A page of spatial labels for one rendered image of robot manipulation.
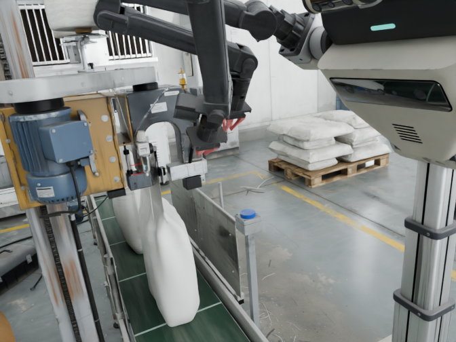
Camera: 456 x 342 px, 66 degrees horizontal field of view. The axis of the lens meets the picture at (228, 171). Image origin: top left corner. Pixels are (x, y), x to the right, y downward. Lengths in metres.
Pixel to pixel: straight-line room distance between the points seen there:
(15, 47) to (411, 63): 1.05
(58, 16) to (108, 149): 0.43
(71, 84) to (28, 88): 0.11
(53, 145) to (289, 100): 5.70
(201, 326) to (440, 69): 1.27
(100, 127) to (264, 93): 5.06
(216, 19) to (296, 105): 5.96
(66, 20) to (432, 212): 1.06
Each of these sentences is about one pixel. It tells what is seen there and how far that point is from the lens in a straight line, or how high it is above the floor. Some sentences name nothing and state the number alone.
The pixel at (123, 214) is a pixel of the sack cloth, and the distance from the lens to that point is 2.09.
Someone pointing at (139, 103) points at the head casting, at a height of 1.30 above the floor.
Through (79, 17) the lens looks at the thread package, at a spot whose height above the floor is 1.55.
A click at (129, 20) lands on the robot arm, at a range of 0.95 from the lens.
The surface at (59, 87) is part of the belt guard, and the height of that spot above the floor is 1.39.
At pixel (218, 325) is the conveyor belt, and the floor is 0.38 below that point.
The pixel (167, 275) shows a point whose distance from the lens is 1.43.
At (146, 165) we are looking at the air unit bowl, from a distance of 1.21.
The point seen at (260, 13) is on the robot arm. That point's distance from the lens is 0.97.
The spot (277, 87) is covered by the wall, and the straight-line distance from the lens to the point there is 6.27.
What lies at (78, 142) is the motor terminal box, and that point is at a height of 1.25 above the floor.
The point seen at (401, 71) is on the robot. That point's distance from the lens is 0.78.
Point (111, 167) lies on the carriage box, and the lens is 1.25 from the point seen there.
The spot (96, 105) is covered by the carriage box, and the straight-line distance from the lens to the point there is 1.21.
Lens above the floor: 1.43
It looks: 18 degrees down
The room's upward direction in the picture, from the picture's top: 5 degrees counter-clockwise
